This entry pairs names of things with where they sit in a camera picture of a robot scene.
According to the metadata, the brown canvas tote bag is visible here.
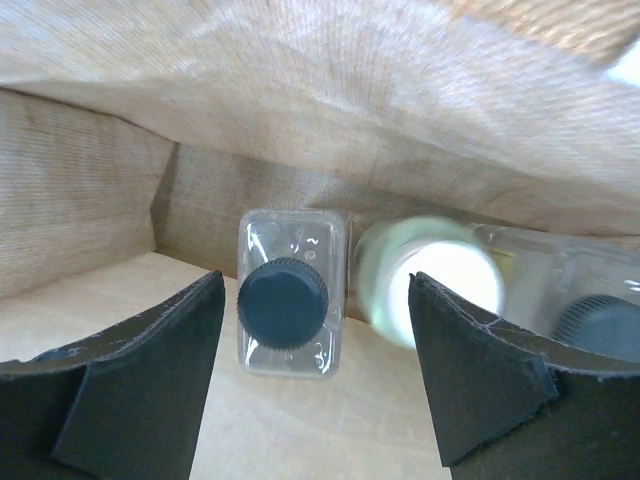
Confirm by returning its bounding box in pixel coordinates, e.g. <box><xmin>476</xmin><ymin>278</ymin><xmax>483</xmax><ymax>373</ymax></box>
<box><xmin>1</xmin><ymin>1</ymin><xmax>639</xmax><ymax>479</ymax></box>

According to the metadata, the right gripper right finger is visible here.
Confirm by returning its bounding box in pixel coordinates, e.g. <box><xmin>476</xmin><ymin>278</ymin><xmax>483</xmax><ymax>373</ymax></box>
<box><xmin>408</xmin><ymin>273</ymin><xmax>639</xmax><ymax>479</ymax></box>

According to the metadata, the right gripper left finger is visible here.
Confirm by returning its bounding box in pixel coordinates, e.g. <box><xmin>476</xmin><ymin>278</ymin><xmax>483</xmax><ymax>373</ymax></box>
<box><xmin>1</xmin><ymin>272</ymin><xmax>225</xmax><ymax>479</ymax></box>

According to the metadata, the clear square perfume bottle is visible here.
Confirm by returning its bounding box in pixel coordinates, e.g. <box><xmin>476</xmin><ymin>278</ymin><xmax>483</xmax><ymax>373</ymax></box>
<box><xmin>472</xmin><ymin>224</ymin><xmax>639</xmax><ymax>363</ymax></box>

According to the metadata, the clear bottle black cap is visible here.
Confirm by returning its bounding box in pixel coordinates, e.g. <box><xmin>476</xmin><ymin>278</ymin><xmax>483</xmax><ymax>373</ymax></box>
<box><xmin>236</xmin><ymin>209</ymin><xmax>351</xmax><ymax>379</ymax></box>

